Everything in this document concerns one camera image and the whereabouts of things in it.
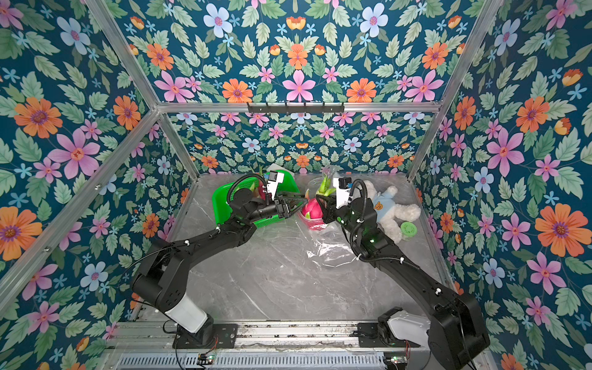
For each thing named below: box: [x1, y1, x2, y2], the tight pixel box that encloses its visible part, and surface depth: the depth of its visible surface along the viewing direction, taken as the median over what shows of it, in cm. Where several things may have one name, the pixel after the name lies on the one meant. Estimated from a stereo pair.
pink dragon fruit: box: [301, 176, 337, 220], surface depth 73 cm
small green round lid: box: [400, 221, 418, 238], surface depth 96 cm
